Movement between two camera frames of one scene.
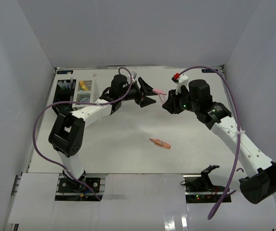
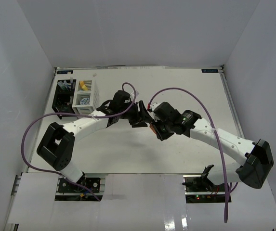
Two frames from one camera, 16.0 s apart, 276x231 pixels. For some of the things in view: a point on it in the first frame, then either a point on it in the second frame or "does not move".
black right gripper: (171, 105) to (160, 135)
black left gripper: (147, 91) to (143, 115)
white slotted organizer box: (85, 90) does not move
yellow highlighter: (81, 83) does not move
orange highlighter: (161, 143) to (151, 126)
